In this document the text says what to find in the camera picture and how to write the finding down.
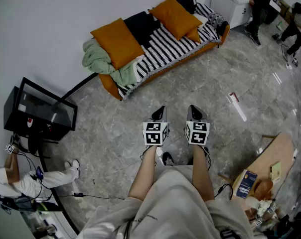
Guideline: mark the black power adapter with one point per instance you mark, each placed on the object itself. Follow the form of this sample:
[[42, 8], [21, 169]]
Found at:
[[78, 195]]

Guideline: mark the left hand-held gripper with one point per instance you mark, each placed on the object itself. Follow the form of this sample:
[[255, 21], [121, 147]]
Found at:
[[154, 138]]

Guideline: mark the light wooden table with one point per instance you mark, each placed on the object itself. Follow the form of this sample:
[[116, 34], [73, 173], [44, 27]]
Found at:
[[277, 153]]

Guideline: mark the person's left forearm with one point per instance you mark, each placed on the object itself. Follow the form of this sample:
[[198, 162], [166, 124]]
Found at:
[[144, 173]]

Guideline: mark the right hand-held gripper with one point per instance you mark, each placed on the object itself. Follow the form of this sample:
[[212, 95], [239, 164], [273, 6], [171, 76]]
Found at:
[[199, 137]]

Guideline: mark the grey patterned throw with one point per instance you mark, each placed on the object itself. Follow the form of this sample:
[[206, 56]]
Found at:
[[216, 21]]

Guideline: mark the pale yellow book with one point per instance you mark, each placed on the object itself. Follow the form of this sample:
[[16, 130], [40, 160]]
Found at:
[[275, 173]]

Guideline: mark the orange sofa with striped cover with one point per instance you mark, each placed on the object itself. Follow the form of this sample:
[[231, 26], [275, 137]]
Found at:
[[165, 46]]

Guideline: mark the blue book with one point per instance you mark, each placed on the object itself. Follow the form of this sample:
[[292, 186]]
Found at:
[[246, 183]]

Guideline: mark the small orange cushion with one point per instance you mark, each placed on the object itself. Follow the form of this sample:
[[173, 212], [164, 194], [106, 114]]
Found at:
[[194, 35]]

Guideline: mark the person's right forearm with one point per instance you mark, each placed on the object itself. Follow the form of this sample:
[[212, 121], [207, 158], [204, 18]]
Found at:
[[201, 173]]

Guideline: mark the light green knitted blanket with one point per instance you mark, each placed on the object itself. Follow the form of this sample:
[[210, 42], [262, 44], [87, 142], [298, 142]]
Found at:
[[95, 58]]

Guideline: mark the person's black shoe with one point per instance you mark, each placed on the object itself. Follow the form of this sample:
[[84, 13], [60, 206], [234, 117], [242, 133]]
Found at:
[[168, 158]]

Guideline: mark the white flowers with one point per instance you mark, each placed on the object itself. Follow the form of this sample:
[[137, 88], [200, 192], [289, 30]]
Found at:
[[264, 206]]

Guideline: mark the brown wooden bowl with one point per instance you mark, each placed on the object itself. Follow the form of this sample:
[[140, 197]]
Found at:
[[264, 189]]

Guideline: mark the white sink cabinet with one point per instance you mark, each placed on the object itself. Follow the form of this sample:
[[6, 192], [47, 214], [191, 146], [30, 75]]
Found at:
[[227, 4]]

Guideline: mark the person's beige sweatshirt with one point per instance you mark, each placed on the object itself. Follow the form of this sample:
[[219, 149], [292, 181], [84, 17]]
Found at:
[[170, 203]]

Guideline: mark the white fluffy pillow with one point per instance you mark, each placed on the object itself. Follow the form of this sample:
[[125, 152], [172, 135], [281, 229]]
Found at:
[[201, 19]]

